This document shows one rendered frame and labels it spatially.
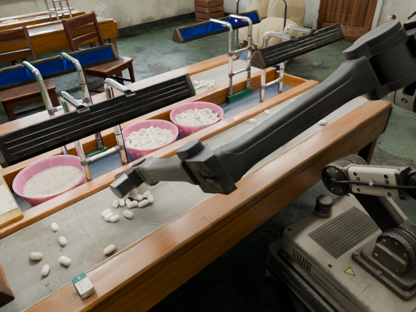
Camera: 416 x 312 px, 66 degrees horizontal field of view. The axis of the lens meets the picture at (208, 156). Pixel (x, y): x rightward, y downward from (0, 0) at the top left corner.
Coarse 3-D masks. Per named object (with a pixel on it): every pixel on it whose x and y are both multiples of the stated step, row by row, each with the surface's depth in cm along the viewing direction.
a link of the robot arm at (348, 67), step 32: (384, 32) 52; (352, 64) 54; (320, 96) 54; (352, 96) 55; (384, 96) 56; (256, 128) 57; (288, 128) 55; (192, 160) 59; (224, 160) 55; (256, 160) 56; (224, 192) 56
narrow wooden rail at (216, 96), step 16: (240, 80) 195; (256, 80) 202; (272, 80) 213; (208, 96) 180; (224, 96) 188; (160, 112) 164; (112, 128) 152; (96, 144) 146; (112, 144) 151; (32, 160) 132; (32, 176) 133
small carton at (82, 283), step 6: (78, 276) 83; (84, 276) 83; (78, 282) 82; (84, 282) 82; (90, 282) 82; (78, 288) 80; (84, 288) 80; (90, 288) 80; (84, 294) 80; (90, 294) 81
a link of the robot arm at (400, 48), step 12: (408, 36) 53; (396, 48) 53; (408, 48) 54; (372, 60) 55; (384, 60) 54; (396, 60) 54; (408, 60) 54; (384, 72) 55; (396, 72) 54; (408, 72) 54
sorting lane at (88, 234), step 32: (320, 128) 149; (160, 192) 116; (192, 192) 116; (32, 224) 105; (64, 224) 105; (96, 224) 105; (128, 224) 104; (160, 224) 103; (0, 256) 95; (96, 256) 94; (32, 288) 86
